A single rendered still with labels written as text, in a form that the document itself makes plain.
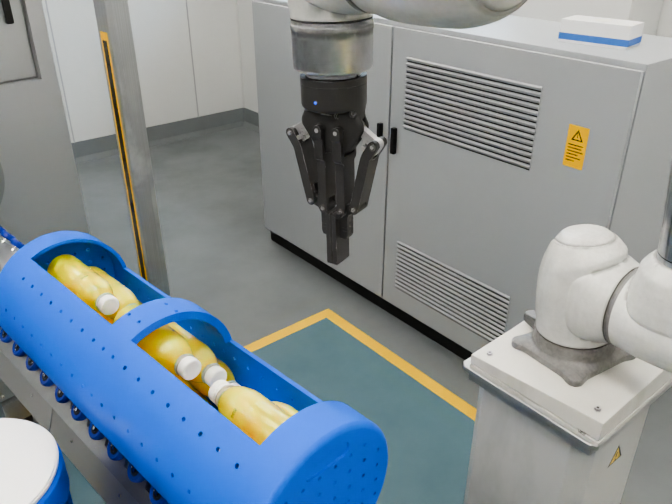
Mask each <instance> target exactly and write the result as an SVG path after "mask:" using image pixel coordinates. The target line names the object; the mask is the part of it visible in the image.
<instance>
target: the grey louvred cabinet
mask: <svg viewBox="0 0 672 504"><path fill-rule="evenodd" d="M252 14H253V31H254V48H255V65H256V82H257V99H258V116H259V133H260V150H261V167H262V184H263V201H264V218H265V227H266V228H267V229H269V230H271V240H273V241H274V242H276V243H277V244H279V245H281V246H282V247H284V248H285V249H287V250H289V251H290V252H292V253H294V254H295V255H297V256H298V257H300V258H302V259H303V260H305V261H306V262H308V263H310V264H311V265H313V266H314V267H316V268H318V269H319V270H321V271H322V272H324V273H326V274H327V275H329V276H330V277H332V278H334V279H335V280H337V281H339V282H340V283H342V284H343V285H345V286H347V287H348V288H350V289H351V290H353V291H355V292H356V293H358V294H359V295H361V296H363V297H364V298H366V299H367V300H369V301H371V302H372V303H374V304H375V305H377V306H379V307H380V308H382V309H383V310H385V311H387V312H388V313H390V314H392V315H393V316H395V317H396V318H398V319H400V320H401V321H403V322H404V323H406V324H408V325H409V326H411V327H412V328H414V329H416V330H417V331H419V332H420V333H422V334H424V335H425V336H427V337H428V338H430V339H432V340H433V341H435V342H437V343H438V344H440V345H441V346H443V347H445V348H446V349H448V350H449V351H451V352H453V353H454V354H456V355H457V356H459V357H461V358H462V359H464V360H467V359H468V358H470V357H471V355H472V354H473V353H475V352H476V351H478V350H479V349H481V348H482V347H484V346H486V345H487V344H489V343H490V342H492V341H493V340H495V339H497V338H498V337H500V336H501V335H503V334H504V333H506V332H507V331H509V330H511V329H512V328H514V327H515V326H517V325H518V324H520V323H521V322H523V321H524V314H525V313H526V311H528V310H533V311H535V301H536V288H537V280H538V273H539V268H540V265H541V261H542V258H543V256H544V253H545V252H546V250H547V248H548V246H549V244H550V242H551V241H552V240H553V239H555V237H556V236H557V235H558V234H559V233H560V232H561V231H562V230H563V229H565V228H567V227H569V226H573V225H580V224H591V225H598V226H602V227H605V228H607V229H608V230H610V231H611V232H613V233H615V234H616V235H617V236H618V237H619V238H620V239H621V240H622V241H623V242H624V244H625V245H626V246H627V249H628V255H629V256H631V257H632V258H633V259H634V260H636V261H637V262H638V263H639V264H640V262H641V261H642V260H643V259H644V258H645V257H646V256H647V255H649V254H650V253H651V252H653V251H654V250H656V249H658V245H659V238H660V232H661V225H662V219H663V212H664V205H665V199H666V192H667V186H668V179H669V172H670V166H671V159H672V38H669V37H662V36H655V35H648V34H642V39H641V42H640V45H638V46H636V47H633V48H630V49H628V50H622V49H615V48H607V47H600V46H592V45H584V44H577V43H569V42H562V41H558V35H559V32H560V25H561V22H555V21H548V20H540V19H533V18H526V17H519V16H512V15H509V16H507V17H505V18H503V19H501V20H499V21H496V22H494V23H491V24H487V25H484V26H480V27H475V28H468V29H446V28H433V27H425V26H417V25H411V24H405V23H400V22H396V21H391V20H387V19H385V18H382V17H380V16H378V15H375V14H374V15H373V21H374V28H373V66H372V67H371V68H370V69H369V70H367V71H365V72H366V73H367V104H366V109H365V114H366V117H367V120H368V122H369V130H371V131H372V132H373V133H374V134H375V135H376V136H377V137H378V138H379V137H381V136H383V137H385V138H386V139H387V145H386V146H385V148H384V149H383V151H382V152H381V154H380V155H379V159H378V163H377V167H376V172H375V176H374V180H373V184H372V189H371V193H370V197H369V201H368V206H367V207H366V208H365V209H363V210H362V211H360V212H359V213H357V214H356V215H353V234H352V236H350V237H349V257H347V258H346V259H345V260H344V261H342V262H341V263H340V264H338V265H335V264H332V263H328V262H327V240H326V234H324V233H323V231H322V216H321V211H320V209H319V207H318V206H316V205H315V204H313V205H310V204H309V203H308V202H307V199H306V195H305V191H304V187H303V183H302V179H301V175H300V171H299V167H298V163H297V159H296V155H295V151H294V147H293V145H292V143H291V142H290V140H289V138H288V136H287V134H286V129H287V128H289V127H292V126H294V125H296V124H298V123H300V122H301V121H302V115H303V112H304V107H303V106H302V104H301V88H300V74H301V73H299V72H298V71H296V70H295V69H294V67H293V57H292V39H291V30H290V23H291V21H290V12H289V7H288V3H287V0H254V1H252Z"/></svg>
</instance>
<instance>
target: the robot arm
mask: <svg viewBox="0 0 672 504"><path fill-rule="evenodd" d="M526 1H527V0H287V3H288V7H289V12H290V21H291V23H290V30H291V39H292V57H293V67H294V69H295V70H296V71H298V72H299V73H301V74H300V88H301V104H302V106H303V107H304V112H303V115H302V121H301V122H300V123H298V124H296V125H294V126H292V127H289V128H287V129H286V134H287V136H288V138H289V140H290V142H291V143H292V145H293V147H294V151H295V155H296V159H297V163H298V167H299V171H300V175H301V179H302V183H303V187H304V191H305V195H306V199H307V202H308V203H309V204H310V205H313V204H315V205H316V206H318V207H319V209H320V211H321V216H322V231H323V233H324V234H326V240H327V262H328V263H332V264H335V265H338V264H340V263H341V262H342V261H344V260H345V259H346V258H347V257H349V237H350V236H352V234H353V215H356V214H357V213H359V212H360V211H362V210H363V209H365V208H366V207H367V206H368V201H369V197H370V193H371V189H372V184H373V180H374V176H375V172H376V167H377V163H378V159H379V155H380V154H381V152H382V151H383V149H384V148H385V146H386V145H387V139H386V138H385V137H383V136H381V137H379V138H378V137H377V136H376V135H375V134H374V133H373V132H372V131H371V130H369V122H368V120H367V117H366V114H365V109H366V104H367V73H366V72H365V71H367V70H369V69H370V68H371V67H372V66H373V28H374V21H373V15H374V14H375V15H378V16H380V17H382V18H385V19H387V20H391V21H396V22H400V23H405V24H411V25H417V26H425V27H433V28H446V29H468V28H475V27H480V26H484V25H487V24H491V23H494V22H496V21H499V20H501V19H503V18H505V17H507V16H509V15H510V14H512V13H513V12H515V11H516V10H518V9H519V8H520V7H521V6H522V5H523V4H525V2H526ZM361 140H363V143H362V147H361V150H362V151H363V153H362V155H361V157H360V161H359V165H358V170H357V175H356V179H355V169H354V159H355V157H356V147H357V145H358V144H359V143H360V141H361ZM312 141H313V142H314V146H313V142H312ZM314 191H315V192H314ZM336 205H337V206H336ZM335 206H336V207H335ZM524 321H525V322H526V323H527V324H528V325H529V326H530V327H531V328H533V329H534V330H533V331H531V332H529V333H526V334H523V335H518V336H515V337H513V338H512V343H511V345H512V347H513V348H515V349H517V350H520V351H522V352H524V353H526V354H527V355H529V356H530V357H532V358H533V359H535V360H536V361H538V362H539V363H541V364H542V365H544V366H545V367H547V368H548V369H550V370H551V371H553V372H554V373H556V374H557V375H559V376H560V377H562V378H563V379H564V381H565V382H566V383H567V384H568V385H570V386H573V387H580V386H582V385H583V384H584V383H585V382H586V381H587V380H588V379H590V378H592V377H594V376H596V375H598V374H600V373H602V372H604V371H606V370H608V369H610V368H612V367H614V366H616V365H618V364H620V363H622V362H625V361H630V360H634V359H635V358H638V359H640V360H642V361H644V362H647V363H649V364H651V365H653V366H656V367H658V368H660V369H663V370H665V371H668V372H671V373H672V159H671V166H670V172H669V179H668V186H667V192H666V199H665V205H664V212H663V219H662V225H661V232H660V238H659V245H658V249H656V250H654V251H653V252H651V253H650V254H649V255H647V256H646V257H645V258H644V259H643V260H642V261H641V262H640V264H639V263H638V262H637V261H636V260H634V259H633V258H632V257H631V256H629V255H628V249H627V246H626V245H625V244H624V242H623V241H622V240H621V239H620V238H619V237H618V236H617V235H616V234H615V233H613V232H611V231H610V230H608V229H607V228H605V227H602V226H598V225H591V224H580V225H573V226H569V227H567V228H565V229H563V230H562V231H561V232H560V233H559V234H558V235H557V236H556V237H555V239H553V240H552V241H551V242H550V244H549V246H548V248H547V250H546V252H545V253H544V256H543V258H542V261H541V265H540V268H539V273H538V280H537V288H536V301H535V311H533V310H528V311H526V313H525V314H524Z"/></svg>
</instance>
